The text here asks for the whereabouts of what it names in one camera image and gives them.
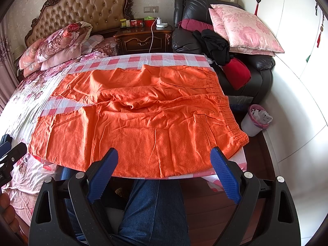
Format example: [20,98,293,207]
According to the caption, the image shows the white charging cable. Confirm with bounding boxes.
[148,16,158,55]

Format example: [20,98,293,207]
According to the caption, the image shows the floral pillow stack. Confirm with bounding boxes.
[19,21,118,78]

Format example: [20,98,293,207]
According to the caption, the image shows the orange pants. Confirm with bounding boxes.
[28,65,248,179]

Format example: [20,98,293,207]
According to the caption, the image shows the white wardrobe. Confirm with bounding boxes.
[238,0,327,245]

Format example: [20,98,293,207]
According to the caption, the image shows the black leather armchair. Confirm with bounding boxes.
[172,0,275,107]

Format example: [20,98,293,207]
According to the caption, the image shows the red white checkered board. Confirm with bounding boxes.
[38,53,248,193]

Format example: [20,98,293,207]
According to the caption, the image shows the red cushion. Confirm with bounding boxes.
[222,58,251,91]

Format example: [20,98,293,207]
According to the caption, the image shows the white trash bin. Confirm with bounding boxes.
[241,104,273,137]

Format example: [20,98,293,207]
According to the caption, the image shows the black clothes pile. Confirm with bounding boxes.
[192,29,231,66]

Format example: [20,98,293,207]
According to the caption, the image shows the blue jeans leg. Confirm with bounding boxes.
[60,167,191,246]

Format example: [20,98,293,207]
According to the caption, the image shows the pink floral cushions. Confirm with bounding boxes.
[208,4,285,56]

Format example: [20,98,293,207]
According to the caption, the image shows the floral bed sheet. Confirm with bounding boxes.
[1,52,110,225]

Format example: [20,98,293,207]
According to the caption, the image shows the tufted brown headboard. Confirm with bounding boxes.
[24,0,133,47]

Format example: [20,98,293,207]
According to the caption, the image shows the left hand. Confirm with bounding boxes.
[0,193,19,233]

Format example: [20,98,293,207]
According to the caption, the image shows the maroon cushion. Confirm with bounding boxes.
[179,19,213,32]

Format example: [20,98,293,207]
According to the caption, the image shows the wooden nightstand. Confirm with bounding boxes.
[113,25,173,55]

